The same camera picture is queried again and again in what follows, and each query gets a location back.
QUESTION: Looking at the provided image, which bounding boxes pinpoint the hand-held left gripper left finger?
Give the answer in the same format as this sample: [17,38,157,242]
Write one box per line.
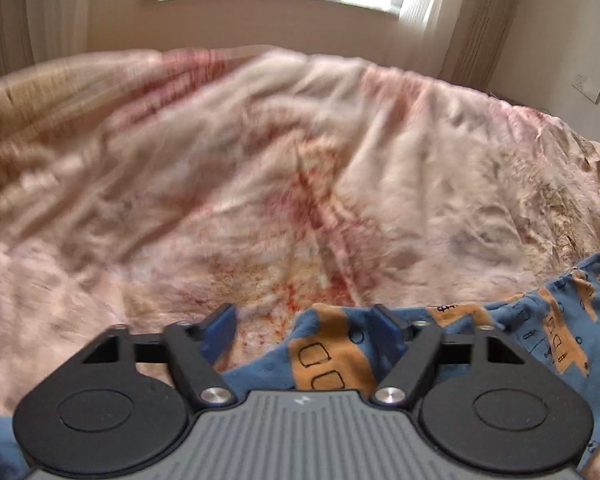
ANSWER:
[80,303,238,408]

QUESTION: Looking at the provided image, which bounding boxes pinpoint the beige curtain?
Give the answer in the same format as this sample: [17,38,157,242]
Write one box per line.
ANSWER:
[0,0,92,87]
[399,0,529,97]

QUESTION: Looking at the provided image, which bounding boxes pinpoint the blue printed pants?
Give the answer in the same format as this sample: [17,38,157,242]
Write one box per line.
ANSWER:
[0,251,600,480]

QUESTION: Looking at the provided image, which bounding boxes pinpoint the pink floral blanket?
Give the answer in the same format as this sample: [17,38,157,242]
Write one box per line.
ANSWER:
[0,45,600,480]

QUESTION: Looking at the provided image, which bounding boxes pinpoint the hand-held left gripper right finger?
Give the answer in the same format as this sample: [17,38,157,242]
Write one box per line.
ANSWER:
[370,303,528,407]

